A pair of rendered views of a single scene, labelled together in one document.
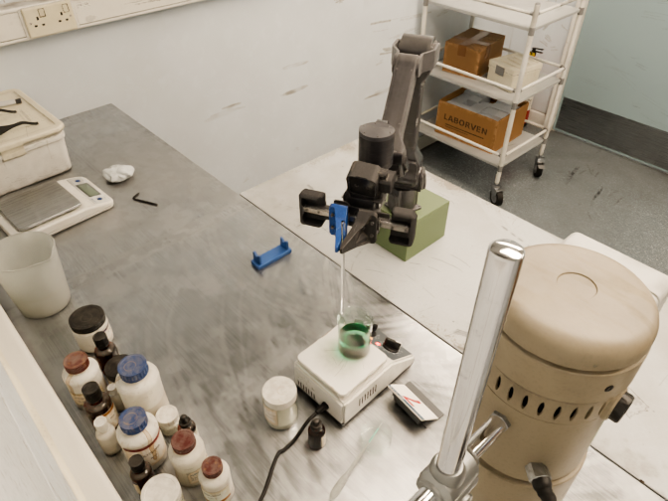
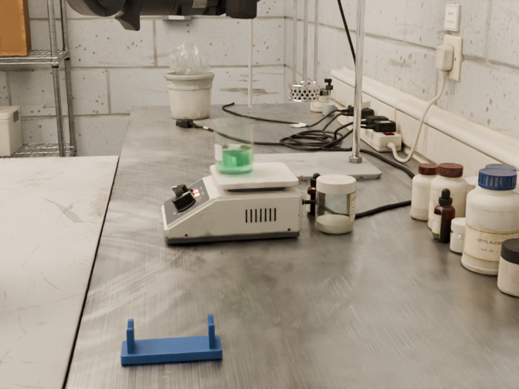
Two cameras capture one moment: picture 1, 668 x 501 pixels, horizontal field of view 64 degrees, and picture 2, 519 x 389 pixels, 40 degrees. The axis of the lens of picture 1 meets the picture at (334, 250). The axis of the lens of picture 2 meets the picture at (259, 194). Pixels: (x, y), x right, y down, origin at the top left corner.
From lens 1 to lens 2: 1.65 m
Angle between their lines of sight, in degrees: 115
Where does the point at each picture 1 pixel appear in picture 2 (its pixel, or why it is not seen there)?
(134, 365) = (494, 171)
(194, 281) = (361, 368)
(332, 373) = (275, 169)
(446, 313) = (58, 231)
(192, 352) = (412, 289)
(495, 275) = not seen: outside the picture
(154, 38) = not seen: outside the picture
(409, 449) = not seen: hidden behind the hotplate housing
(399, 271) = (22, 272)
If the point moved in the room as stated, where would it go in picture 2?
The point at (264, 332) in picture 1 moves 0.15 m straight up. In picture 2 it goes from (293, 277) to (294, 163)
